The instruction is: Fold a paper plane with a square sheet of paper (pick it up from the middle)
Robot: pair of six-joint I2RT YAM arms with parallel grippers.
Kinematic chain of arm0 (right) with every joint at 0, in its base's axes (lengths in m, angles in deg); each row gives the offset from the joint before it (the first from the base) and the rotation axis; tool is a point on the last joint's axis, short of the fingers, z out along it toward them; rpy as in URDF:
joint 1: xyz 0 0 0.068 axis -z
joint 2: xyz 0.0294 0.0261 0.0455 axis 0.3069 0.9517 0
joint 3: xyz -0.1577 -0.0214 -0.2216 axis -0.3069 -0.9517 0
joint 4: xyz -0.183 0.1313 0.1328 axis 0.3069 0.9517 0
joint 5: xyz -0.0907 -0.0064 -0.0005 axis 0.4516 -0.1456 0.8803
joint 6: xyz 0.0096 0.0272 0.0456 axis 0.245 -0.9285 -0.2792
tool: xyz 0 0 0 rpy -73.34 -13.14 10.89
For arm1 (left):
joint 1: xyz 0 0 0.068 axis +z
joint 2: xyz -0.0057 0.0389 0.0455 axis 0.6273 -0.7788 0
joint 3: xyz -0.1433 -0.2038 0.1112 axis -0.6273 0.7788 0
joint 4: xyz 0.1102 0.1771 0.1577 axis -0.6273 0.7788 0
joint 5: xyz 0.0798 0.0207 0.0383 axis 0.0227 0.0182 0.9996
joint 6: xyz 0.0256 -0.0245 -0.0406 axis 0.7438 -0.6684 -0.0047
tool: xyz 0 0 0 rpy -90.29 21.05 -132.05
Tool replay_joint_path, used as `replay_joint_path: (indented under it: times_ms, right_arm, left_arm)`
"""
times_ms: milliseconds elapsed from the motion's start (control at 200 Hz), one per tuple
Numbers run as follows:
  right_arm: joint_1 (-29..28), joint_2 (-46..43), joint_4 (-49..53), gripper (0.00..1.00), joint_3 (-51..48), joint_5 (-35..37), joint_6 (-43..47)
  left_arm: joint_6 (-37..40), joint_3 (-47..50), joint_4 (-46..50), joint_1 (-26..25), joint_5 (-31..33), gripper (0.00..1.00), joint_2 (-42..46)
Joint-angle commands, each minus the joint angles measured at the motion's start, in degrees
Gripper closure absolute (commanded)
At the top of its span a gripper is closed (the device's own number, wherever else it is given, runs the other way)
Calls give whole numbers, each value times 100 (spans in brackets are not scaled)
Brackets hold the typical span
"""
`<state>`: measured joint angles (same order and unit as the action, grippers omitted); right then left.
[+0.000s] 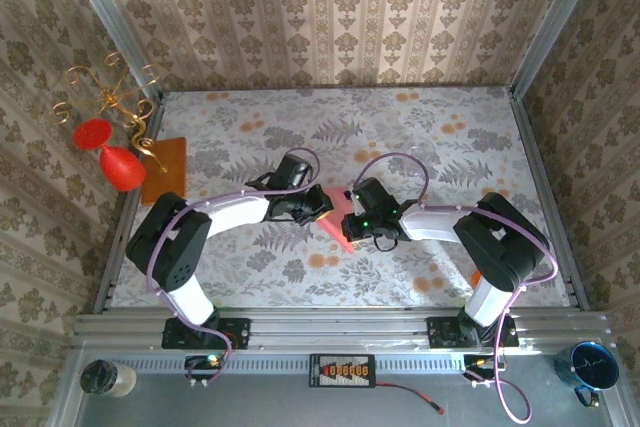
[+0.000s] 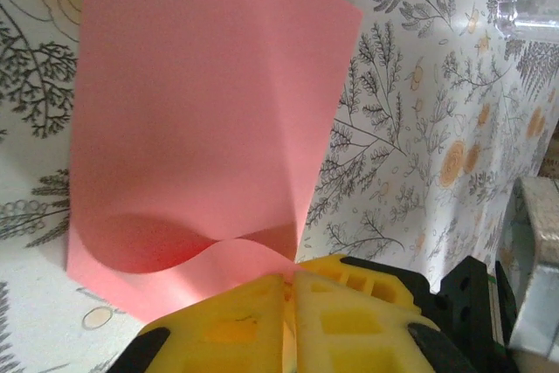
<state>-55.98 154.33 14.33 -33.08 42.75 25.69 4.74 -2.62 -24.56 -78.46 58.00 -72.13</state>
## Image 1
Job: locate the pink paper sheet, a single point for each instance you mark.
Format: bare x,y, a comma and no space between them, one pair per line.
334,229

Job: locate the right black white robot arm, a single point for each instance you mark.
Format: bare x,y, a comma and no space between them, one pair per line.
500,242

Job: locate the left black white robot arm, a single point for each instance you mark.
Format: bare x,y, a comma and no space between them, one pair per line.
165,252

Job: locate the orange square sheet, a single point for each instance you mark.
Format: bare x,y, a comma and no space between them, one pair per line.
160,187

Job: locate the floral table cloth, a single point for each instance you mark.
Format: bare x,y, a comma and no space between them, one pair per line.
300,287

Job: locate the clear glass cup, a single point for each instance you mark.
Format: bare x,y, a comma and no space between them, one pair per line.
420,152

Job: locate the black connector board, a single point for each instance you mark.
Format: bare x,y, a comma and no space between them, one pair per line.
342,371

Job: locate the right small circuit board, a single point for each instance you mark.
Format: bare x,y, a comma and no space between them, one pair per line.
477,364

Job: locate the small circuit board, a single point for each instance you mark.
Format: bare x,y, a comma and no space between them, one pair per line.
477,364
200,362

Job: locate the red goblet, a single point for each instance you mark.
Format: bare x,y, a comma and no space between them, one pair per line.
120,167

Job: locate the left small circuit board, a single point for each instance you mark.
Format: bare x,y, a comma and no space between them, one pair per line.
200,362

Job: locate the jar with black lid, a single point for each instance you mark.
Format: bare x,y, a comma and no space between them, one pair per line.
102,378

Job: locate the blue metal mug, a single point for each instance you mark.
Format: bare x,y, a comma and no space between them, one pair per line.
595,372

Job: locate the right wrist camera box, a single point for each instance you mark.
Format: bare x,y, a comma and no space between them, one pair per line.
375,194

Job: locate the aluminium mounting rail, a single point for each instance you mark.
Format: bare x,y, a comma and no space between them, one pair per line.
340,329

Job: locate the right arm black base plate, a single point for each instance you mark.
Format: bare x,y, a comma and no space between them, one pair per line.
442,332

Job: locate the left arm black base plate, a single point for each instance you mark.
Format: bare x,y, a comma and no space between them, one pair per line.
235,334

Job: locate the aluminium table side rail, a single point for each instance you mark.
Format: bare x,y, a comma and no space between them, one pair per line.
531,147
102,299

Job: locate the aluminium frame post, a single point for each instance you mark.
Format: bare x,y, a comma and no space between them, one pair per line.
555,17
107,17

